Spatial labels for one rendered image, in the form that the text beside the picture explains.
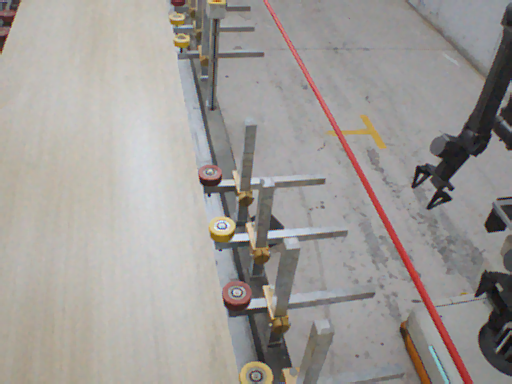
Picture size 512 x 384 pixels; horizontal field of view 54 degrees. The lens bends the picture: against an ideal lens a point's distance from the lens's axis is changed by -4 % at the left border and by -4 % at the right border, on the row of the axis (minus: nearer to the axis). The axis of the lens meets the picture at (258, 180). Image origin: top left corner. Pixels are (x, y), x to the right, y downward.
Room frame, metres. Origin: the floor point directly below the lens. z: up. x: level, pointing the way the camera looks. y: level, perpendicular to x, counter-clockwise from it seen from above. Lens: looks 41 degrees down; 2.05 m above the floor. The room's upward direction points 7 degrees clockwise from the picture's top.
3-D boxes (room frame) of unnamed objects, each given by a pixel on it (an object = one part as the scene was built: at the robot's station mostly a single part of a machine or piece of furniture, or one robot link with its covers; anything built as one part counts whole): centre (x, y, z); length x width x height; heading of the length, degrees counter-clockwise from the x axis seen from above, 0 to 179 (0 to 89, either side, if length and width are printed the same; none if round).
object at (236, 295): (0.87, 0.02, 0.85); 0.08 x 0.08 x 0.11
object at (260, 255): (1.12, -0.02, 0.83); 0.14 x 0.06 x 0.05; 17
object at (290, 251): (0.86, -0.10, 0.90); 0.04 x 0.04 x 0.48; 17
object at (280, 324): (0.88, -0.09, 0.83); 0.14 x 0.06 x 0.05; 17
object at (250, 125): (1.34, 0.05, 0.90); 0.04 x 0.04 x 0.48; 17
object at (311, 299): (0.92, -0.17, 0.83); 0.43 x 0.03 x 0.04; 107
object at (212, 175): (1.34, 0.16, 0.85); 0.08 x 0.08 x 0.11
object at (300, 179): (1.40, -0.03, 0.84); 0.43 x 0.03 x 0.04; 107
